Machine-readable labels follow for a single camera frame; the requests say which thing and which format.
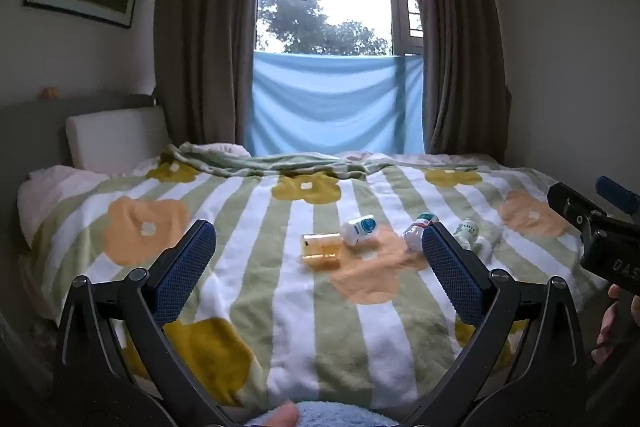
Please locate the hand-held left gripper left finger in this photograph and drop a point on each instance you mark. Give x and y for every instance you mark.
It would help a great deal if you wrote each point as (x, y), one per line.
(184, 279)

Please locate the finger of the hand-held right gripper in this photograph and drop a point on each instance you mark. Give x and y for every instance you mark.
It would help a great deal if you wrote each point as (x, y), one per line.
(617, 193)
(570, 203)

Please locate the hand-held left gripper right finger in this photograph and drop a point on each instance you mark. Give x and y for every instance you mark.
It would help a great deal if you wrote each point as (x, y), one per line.
(452, 279)

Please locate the person's right hand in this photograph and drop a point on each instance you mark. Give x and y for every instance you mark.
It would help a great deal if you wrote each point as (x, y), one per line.
(610, 329)

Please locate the person's left hand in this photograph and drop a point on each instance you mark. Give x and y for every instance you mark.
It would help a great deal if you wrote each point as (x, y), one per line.
(280, 416)

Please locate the white bottle green print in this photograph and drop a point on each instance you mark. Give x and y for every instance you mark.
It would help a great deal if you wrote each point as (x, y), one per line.
(467, 232)

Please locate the clear bottle red band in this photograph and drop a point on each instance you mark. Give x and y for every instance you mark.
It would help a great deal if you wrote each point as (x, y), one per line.
(416, 233)

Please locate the white bottle teal label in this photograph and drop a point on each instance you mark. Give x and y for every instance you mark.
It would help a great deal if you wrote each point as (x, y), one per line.
(359, 231)

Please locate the striped floral blanket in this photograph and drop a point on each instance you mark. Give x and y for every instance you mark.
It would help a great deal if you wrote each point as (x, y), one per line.
(300, 307)

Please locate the white pillow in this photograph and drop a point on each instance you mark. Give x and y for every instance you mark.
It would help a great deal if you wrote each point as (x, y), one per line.
(117, 139)

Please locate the light blue fluffy cloth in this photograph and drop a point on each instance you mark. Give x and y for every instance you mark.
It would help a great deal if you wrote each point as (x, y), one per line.
(345, 416)

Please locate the brown curtain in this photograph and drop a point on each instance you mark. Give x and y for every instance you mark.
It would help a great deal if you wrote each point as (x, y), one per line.
(457, 37)
(210, 32)

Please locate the grey headboard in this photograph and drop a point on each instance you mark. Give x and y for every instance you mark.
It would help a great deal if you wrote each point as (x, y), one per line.
(35, 132)

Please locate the light blue hanging cloth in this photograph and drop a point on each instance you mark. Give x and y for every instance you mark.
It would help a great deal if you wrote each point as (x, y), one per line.
(335, 104)

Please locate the small orange figure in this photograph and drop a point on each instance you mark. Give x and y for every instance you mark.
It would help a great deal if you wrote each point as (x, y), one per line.
(48, 93)

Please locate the tree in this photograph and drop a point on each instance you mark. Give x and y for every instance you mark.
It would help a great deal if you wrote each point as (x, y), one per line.
(310, 24)

